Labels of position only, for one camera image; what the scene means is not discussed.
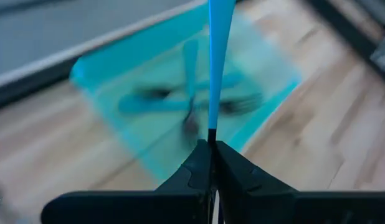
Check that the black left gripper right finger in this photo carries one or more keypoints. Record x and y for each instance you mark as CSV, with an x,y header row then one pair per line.
x,y
289,208

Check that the black table edge rail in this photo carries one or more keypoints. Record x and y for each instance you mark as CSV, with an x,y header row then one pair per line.
x,y
30,84

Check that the teal plastic bin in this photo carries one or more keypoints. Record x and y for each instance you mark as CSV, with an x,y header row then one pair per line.
x,y
133,53

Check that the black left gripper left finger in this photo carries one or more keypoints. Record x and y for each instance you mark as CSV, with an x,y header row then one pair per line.
x,y
133,208

